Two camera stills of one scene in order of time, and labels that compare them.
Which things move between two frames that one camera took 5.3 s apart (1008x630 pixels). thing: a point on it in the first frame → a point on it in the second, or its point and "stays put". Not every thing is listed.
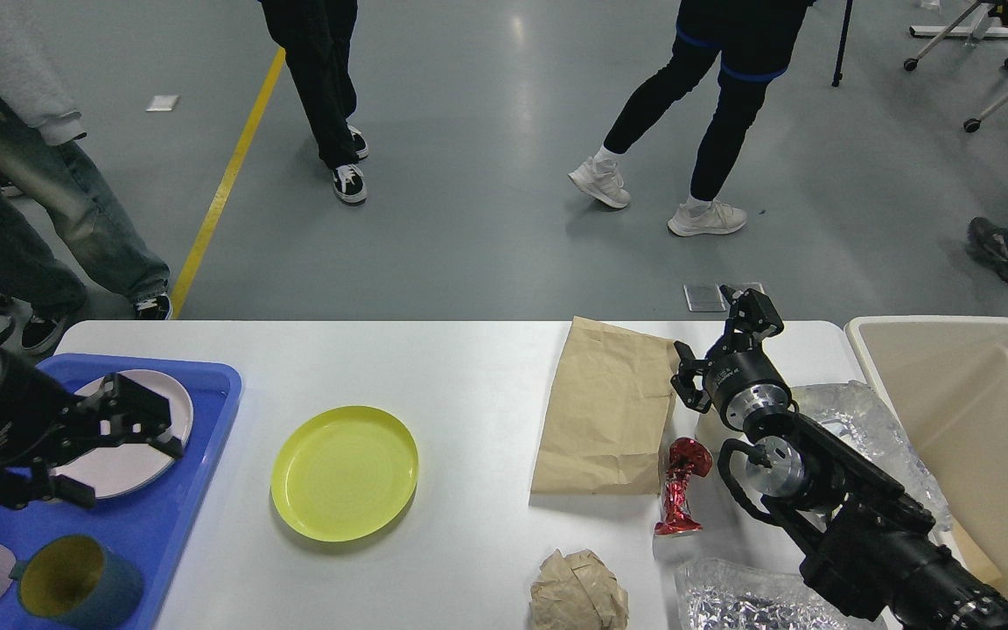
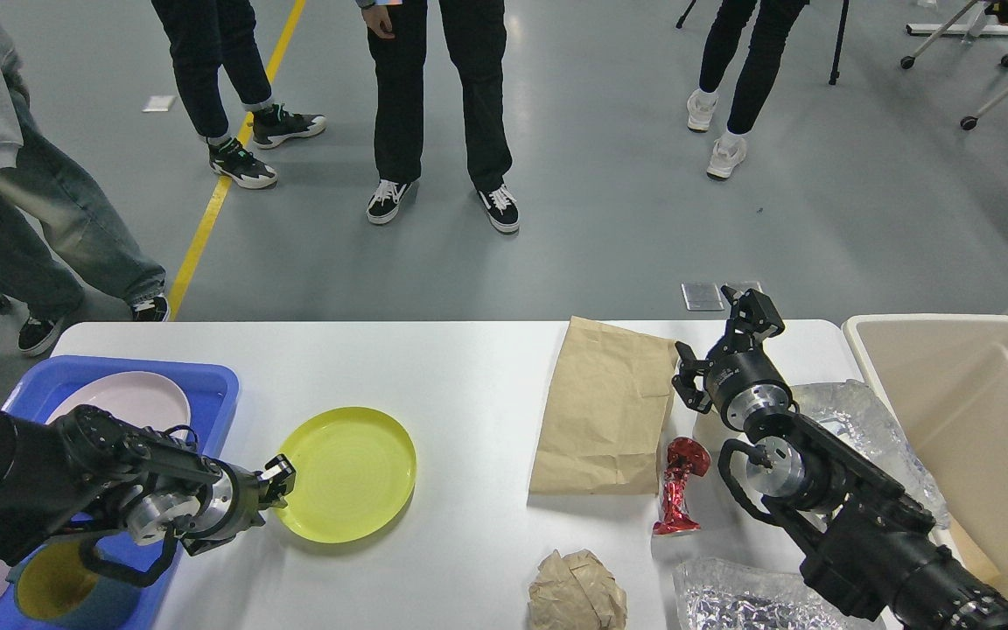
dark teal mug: (76, 579) stays put
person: (316, 36) → (474, 33)
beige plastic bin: (982, 399) stays put
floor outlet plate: (710, 297) stays put
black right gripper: (743, 386) stays put
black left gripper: (32, 419) → (229, 507)
